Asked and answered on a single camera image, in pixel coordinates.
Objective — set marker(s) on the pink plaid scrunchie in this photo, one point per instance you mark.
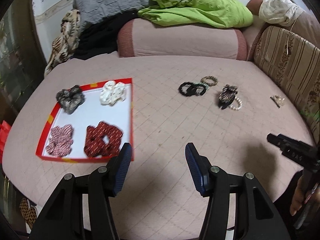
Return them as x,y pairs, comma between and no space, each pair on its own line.
60,141

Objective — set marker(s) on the black beaded hair claw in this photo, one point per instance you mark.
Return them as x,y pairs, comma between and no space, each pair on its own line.
227,96

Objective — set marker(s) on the leaf print cloth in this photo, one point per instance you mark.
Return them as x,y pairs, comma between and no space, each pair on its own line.
64,46

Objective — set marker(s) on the red tray box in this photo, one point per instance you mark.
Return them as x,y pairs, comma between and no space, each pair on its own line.
90,113

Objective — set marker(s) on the white cherry print scrunchie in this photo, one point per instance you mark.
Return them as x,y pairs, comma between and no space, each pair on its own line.
112,93

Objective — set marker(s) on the black clothing pile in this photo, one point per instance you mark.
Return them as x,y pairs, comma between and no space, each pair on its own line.
101,38

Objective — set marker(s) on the grey sheer scrunchie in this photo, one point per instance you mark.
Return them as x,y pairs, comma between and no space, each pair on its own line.
70,99

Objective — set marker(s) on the dark red dotted scrunchie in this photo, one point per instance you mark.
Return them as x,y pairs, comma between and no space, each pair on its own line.
103,140

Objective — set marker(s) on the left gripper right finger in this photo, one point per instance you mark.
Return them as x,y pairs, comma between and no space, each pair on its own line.
199,167

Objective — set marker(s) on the wooden glass door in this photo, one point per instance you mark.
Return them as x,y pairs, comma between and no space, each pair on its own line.
22,59

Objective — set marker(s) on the leopard print slipper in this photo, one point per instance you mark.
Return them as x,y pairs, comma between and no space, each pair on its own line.
29,212

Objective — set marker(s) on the white cloth bundle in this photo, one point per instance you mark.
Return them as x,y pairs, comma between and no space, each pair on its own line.
282,12

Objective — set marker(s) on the red gift bag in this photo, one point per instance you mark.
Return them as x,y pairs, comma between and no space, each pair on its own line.
4,132

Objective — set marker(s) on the striped floral cushion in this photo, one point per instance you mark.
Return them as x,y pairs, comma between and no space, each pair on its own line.
292,63

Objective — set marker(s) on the green blanket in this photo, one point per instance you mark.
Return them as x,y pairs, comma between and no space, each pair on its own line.
221,14

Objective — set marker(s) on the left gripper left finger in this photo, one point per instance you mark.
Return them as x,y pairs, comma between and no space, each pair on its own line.
117,169

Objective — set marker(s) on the person right hand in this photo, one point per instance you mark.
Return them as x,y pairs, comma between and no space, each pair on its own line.
301,196

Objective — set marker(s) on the pink bolster pillow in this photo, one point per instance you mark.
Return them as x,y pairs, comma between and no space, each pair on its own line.
140,37

